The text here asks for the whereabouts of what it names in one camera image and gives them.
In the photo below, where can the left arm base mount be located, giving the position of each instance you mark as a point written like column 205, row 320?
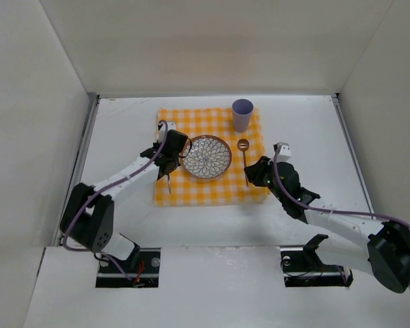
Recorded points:
column 143, row 273

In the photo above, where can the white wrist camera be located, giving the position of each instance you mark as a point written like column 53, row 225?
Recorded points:
column 163, row 128
column 283, row 151

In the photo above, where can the right aluminium table rail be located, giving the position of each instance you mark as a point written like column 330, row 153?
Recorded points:
column 336, row 103

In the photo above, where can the copper spoon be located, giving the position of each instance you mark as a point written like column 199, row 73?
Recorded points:
column 243, row 146

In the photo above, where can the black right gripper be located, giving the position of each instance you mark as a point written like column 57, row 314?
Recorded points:
column 260, row 173

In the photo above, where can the floral patterned ceramic plate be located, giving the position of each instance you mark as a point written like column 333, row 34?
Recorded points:
column 206, row 157

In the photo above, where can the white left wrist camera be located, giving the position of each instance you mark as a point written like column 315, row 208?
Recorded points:
column 163, row 128

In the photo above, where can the lilac plastic cup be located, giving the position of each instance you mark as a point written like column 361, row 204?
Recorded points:
column 242, row 110

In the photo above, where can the copper fork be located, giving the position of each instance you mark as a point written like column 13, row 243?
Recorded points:
column 169, row 184

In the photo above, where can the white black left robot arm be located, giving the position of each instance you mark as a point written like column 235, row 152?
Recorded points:
column 88, row 221

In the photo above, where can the yellow white checkered cloth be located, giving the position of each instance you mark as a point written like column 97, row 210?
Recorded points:
column 230, row 188

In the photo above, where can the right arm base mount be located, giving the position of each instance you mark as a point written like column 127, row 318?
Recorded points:
column 302, row 268

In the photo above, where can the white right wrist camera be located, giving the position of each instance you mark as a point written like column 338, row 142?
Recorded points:
column 283, row 151

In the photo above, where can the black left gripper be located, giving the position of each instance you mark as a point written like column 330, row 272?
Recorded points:
column 167, row 164

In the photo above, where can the aluminium table rail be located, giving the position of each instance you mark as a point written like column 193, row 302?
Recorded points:
column 336, row 103
column 79, row 161

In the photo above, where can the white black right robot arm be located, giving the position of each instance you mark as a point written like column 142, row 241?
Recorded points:
column 384, row 240

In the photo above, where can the left aluminium table rail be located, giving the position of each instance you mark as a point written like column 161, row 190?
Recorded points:
column 79, row 161

